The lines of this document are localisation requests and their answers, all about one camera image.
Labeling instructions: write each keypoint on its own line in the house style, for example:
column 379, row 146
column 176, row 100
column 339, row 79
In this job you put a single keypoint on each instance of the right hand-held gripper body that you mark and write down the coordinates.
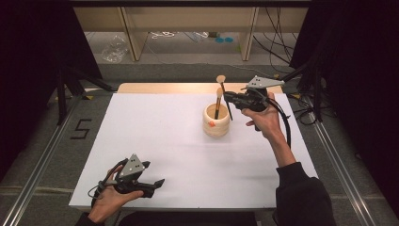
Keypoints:
column 262, row 82

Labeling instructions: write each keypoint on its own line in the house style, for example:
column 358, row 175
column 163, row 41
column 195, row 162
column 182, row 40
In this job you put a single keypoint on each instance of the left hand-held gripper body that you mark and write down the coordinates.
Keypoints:
column 131, row 168

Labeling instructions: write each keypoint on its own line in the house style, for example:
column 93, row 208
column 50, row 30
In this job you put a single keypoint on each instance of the makeup brush with gold ferrule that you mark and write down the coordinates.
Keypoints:
column 218, row 102

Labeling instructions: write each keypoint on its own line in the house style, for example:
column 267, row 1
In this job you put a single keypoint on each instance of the ribbed wooden brush cup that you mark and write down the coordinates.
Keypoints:
column 215, row 127

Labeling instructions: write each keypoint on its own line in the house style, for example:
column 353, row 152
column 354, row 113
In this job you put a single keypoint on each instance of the person's right hand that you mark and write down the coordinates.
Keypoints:
column 268, row 122

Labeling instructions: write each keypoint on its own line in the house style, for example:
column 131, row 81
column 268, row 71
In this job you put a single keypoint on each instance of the person's left hand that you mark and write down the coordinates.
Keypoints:
column 106, row 204

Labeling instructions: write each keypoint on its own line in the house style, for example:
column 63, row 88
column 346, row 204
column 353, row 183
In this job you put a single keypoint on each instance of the white table cover board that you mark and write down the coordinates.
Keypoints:
column 175, row 141

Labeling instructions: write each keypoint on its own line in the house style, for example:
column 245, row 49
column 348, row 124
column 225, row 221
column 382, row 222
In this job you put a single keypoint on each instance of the person's dark lap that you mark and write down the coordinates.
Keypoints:
column 188, row 218

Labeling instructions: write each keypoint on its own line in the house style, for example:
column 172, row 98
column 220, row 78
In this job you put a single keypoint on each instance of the black tripod stand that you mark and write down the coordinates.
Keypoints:
column 309, row 81
column 67, row 84

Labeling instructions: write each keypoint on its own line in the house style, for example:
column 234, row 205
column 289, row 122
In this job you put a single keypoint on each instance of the blue round lids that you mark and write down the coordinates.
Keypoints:
column 224, row 40

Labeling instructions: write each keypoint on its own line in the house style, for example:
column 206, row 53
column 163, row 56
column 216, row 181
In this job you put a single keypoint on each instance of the beige wooden shelf unit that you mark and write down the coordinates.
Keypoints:
column 188, row 19

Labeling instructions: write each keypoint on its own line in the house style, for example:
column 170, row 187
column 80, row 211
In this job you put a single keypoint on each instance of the black curtain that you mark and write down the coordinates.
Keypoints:
column 34, row 62
column 360, row 78

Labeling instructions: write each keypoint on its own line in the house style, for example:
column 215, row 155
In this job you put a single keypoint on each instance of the clear plastic bag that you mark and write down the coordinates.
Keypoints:
column 114, row 50

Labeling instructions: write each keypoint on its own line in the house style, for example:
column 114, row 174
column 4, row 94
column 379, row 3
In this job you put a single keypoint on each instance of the aluminium floor rail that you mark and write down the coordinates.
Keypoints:
column 340, row 169
column 37, row 175

